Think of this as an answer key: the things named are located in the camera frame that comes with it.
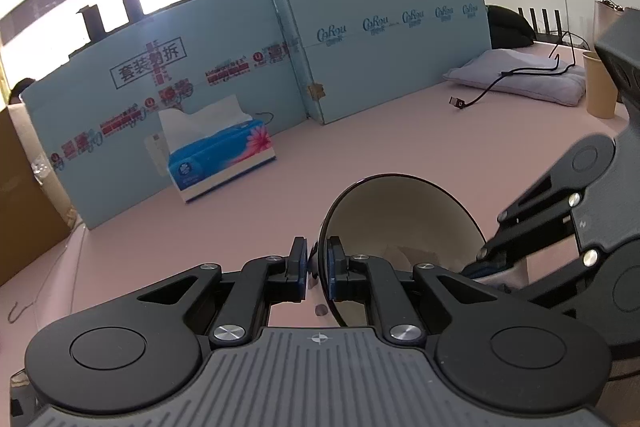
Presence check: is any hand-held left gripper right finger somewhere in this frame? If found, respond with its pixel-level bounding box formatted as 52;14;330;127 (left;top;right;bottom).
325;235;538;349

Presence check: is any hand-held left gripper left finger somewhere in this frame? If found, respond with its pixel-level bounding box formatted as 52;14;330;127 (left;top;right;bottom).
135;236;308;349

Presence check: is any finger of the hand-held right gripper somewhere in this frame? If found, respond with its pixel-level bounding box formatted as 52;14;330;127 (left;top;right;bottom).
476;153;602;262
461;246;602;319

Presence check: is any black bowl with white inside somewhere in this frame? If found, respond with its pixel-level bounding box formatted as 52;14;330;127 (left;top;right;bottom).
312;174;486;328

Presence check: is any lavender pillow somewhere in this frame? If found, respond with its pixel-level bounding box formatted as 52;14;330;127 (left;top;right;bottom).
442;48;587;106

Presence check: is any brown paper cup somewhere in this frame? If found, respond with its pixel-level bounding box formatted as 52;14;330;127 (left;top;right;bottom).
582;51;622;120

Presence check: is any blue flowered tissue box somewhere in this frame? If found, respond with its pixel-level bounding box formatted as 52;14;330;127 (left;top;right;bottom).
159;94;277;204

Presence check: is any black router with antennas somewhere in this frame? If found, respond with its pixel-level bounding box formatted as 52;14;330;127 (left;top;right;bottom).
517;7;597;48

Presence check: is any blue foam board red print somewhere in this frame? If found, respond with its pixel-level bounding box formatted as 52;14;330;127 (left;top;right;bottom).
20;0;321;229

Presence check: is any brown cardboard box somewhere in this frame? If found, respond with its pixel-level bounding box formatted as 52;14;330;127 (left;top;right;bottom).
0;103;72;289

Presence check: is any dark upright stand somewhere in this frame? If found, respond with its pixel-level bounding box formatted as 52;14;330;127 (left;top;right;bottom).
120;0;146;24
75;5;107;44

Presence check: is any black plug cable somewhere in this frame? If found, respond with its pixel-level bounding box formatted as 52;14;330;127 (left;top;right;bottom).
448;31;597;110

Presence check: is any beige handbag with chain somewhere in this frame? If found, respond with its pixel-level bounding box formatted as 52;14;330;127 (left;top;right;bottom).
593;0;629;52

